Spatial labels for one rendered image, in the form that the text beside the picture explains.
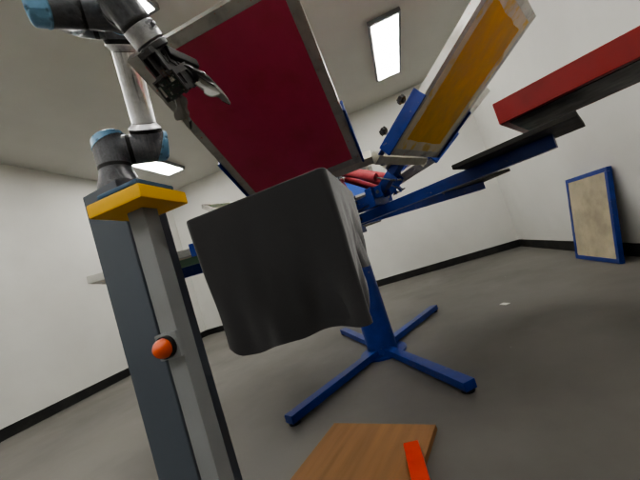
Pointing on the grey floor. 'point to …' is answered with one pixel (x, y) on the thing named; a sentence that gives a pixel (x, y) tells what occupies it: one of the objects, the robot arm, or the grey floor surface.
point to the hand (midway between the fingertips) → (211, 116)
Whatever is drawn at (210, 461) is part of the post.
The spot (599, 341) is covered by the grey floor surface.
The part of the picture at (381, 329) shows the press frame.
